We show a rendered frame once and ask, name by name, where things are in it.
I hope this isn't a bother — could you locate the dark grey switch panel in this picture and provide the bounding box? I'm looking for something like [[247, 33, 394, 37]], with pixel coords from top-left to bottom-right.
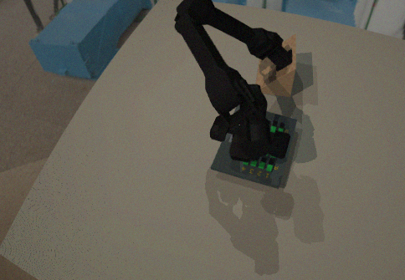
[[211, 111, 297, 189]]

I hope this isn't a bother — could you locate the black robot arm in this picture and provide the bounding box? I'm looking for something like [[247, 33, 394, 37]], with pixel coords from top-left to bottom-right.
[[174, 0, 293, 163]]

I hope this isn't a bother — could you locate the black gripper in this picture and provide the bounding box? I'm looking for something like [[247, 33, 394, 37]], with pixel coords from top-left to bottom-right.
[[210, 115, 290, 159]]

